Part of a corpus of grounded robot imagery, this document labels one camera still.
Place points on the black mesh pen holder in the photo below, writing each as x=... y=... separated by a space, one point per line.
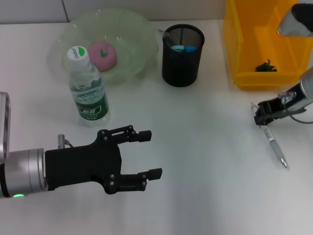
x=182 y=71

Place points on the pink peach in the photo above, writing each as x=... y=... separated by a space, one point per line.
x=102 y=55

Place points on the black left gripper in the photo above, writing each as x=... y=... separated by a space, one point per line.
x=83 y=166

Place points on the blue scissors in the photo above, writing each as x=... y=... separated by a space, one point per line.
x=189 y=49

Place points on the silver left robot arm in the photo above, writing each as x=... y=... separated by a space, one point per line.
x=22 y=171

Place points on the translucent green fruit plate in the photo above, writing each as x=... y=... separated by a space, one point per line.
x=132 y=36

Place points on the yellow plastic bin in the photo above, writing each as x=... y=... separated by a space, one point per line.
x=256 y=31

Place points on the clear green-label water bottle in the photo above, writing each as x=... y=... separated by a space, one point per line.
x=89 y=98

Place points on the silver pen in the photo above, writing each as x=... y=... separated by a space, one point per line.
x=274 y=144

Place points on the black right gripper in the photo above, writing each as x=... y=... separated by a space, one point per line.
x=293 y=98

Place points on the clear plastic ruler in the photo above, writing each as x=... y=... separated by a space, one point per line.
x=167 y=36

